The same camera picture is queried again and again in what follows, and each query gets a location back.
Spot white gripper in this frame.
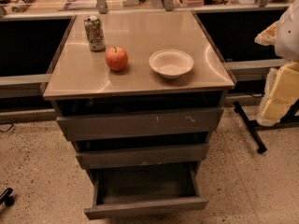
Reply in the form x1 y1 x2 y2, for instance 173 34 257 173
254 21 299 127

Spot grey bottom drawer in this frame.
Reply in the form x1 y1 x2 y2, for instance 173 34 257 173
84 162 208 219

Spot grey drawer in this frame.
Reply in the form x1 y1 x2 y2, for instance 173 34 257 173
84 162 208 219
56 91 224 141
72 132 210 170

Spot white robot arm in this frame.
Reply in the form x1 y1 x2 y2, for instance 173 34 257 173
254 0 299 127

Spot grey top drawer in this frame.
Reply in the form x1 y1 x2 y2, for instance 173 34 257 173
56 91 224 141

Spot grey middle drawer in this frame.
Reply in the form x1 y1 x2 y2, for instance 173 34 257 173
72 132 210 170

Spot grey drawer cabinet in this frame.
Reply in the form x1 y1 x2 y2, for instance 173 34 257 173
42 10 235 185

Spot white bowl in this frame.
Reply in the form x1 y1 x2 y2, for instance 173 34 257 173
149 49 194 79

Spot red apple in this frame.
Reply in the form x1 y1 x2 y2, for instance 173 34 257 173
105 47 129 71

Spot crushed soda can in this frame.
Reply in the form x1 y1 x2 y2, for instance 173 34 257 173
84 15 106 51

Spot purple paper booklet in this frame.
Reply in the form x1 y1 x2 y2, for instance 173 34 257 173
64 0 96 10

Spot black chair caster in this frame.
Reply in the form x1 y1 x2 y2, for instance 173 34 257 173
0 188 15 206

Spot black table leg frame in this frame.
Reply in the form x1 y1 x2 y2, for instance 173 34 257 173
234 100 299 154

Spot black floor cable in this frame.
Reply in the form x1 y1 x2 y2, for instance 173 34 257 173
0 123 15 134

